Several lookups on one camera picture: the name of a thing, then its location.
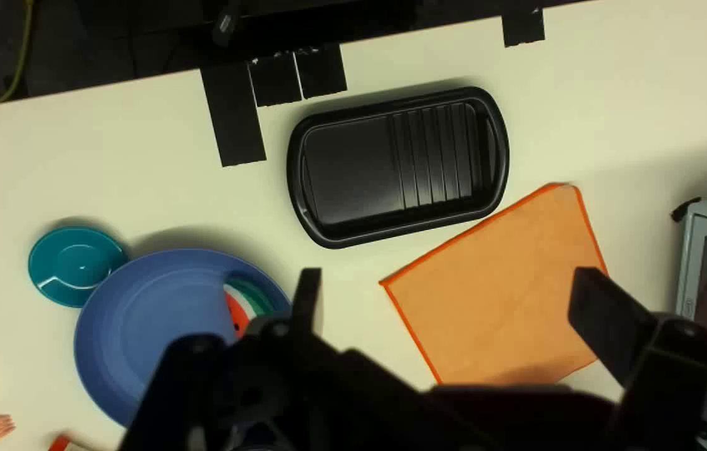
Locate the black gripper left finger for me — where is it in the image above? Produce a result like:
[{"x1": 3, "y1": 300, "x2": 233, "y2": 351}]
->
[{"x1": 288, "y1": 265, "x2": 323, "y2": 331}]

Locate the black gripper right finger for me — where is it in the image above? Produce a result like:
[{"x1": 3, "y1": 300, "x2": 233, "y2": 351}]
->
[{"x1": 567, "y1": 265, "x2": 662, "y2": 389}]

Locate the watermelon slice plushie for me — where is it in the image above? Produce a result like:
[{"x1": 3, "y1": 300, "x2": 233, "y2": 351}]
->
[{"x1": 221, "y1": 279, "x2": 288, "y2": 337}]

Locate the blue round plate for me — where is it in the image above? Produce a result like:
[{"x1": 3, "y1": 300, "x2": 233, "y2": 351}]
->
[{"x1": 72, "y1": 246, "x2": 292, "y2": 428}]

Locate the black ridged rectangular plate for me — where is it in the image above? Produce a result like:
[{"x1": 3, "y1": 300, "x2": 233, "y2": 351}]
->
[{"x1": 286, "y1": 86, "x2": 514, "y2": 250}]

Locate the orange cloth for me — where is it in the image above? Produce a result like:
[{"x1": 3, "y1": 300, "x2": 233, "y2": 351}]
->
[{"x1": 379, "y1": 180, "x2": 611, "y2": 389}]

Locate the long black tape strip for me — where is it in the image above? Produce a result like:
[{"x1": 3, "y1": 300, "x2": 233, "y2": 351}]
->
[{"x1": 197, "y1": 61, "x2": 267, "y2": 167}]

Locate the short black tape strip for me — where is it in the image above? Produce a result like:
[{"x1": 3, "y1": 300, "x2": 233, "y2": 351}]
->
[
  {"x1": 247, "y1": 53, "x2": 306, "y2": 109},
  {"x1": 292, "y1": 43, "x2": 347, "y2": 101}
]

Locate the small teal lid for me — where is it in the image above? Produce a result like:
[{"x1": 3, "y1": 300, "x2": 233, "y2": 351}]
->
[{"x1": 25, "y1": 223, "x2": 129, "y2": 311}]

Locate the red toy piece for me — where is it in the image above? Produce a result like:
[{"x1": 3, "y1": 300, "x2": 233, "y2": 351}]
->
[{"x1": 44, "y1": 431, "x2": 87, "y2": 451}]

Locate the yellow cable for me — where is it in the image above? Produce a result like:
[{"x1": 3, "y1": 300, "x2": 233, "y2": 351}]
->
[{"x1": 0, "y1": 0, "x2": 39, "y2": 104}]

